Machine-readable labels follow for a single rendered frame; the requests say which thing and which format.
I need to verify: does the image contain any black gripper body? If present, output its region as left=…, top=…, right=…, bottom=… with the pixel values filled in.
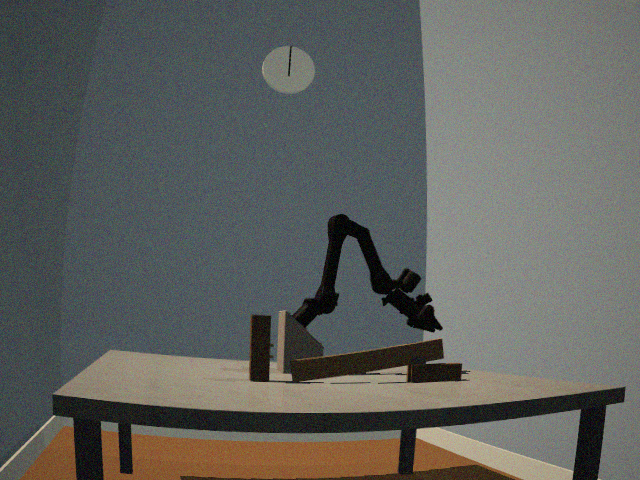
left=398, top=297, right=434, bottom=327

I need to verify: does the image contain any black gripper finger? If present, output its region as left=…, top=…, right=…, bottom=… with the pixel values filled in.
left=422, top=309, right=443, bottom=331
left=413, top=321, right=436, bottom=333

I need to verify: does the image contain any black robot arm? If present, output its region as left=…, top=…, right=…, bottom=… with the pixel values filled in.
left=291, top=214, right=421, bottom=328

